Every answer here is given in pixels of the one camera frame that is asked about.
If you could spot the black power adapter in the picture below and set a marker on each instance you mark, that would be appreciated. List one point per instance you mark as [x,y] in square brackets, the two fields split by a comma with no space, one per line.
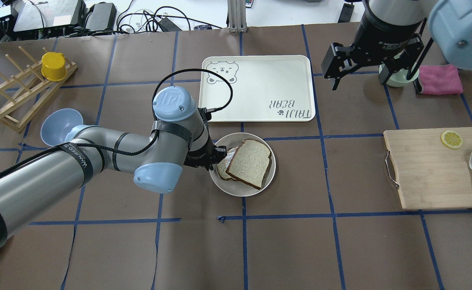
[346,13]

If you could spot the green bowl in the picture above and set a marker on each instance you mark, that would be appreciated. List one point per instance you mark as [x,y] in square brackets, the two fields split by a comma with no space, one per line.
[399,79]

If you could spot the white bread slice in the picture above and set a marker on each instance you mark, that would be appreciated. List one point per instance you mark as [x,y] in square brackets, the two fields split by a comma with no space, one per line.
[250,163]

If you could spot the bread slice under egg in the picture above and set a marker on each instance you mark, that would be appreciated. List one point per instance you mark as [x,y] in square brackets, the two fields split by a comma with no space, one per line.
[221,167]

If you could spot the fried egg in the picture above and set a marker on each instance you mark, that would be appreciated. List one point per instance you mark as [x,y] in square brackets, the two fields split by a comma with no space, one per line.
[230,155]

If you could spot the cream bear tray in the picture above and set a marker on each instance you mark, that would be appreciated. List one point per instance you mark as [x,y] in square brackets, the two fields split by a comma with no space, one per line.
[276,88]

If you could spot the pink cloth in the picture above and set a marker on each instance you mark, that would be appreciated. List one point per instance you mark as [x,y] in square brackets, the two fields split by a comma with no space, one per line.
[438,80]

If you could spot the bamboo cutting board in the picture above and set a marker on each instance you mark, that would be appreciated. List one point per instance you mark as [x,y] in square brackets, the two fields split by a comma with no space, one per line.
[429,174]

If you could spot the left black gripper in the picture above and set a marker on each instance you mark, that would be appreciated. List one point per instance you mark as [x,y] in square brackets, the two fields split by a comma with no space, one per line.
[202,156]

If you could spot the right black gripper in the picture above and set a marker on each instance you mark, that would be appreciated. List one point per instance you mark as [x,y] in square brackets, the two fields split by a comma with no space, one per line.
[385,37]

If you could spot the black electronics boxes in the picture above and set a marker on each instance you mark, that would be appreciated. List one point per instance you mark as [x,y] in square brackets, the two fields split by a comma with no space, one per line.
[43,19]

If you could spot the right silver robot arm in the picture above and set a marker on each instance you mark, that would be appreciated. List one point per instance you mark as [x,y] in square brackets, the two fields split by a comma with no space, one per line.
[445,22]

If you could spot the yellow cup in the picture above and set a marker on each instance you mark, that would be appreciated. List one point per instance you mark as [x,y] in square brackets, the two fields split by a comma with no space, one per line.
[53,66]

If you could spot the blue bowl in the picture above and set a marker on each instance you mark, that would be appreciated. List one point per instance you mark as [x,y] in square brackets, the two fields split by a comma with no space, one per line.
[58,124]

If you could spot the lemon slice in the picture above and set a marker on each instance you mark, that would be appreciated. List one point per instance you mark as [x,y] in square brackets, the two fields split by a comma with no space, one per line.
[451,139]

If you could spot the wooden rack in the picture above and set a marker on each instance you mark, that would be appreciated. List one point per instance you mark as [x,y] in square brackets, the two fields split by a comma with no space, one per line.
[22,95]

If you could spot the aluminium frame post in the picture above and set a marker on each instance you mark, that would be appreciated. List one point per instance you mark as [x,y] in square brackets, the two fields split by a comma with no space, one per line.
[237,16]

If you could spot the cream round plate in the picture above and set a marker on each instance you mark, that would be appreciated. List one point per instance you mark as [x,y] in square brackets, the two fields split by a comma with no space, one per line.
[235,187]

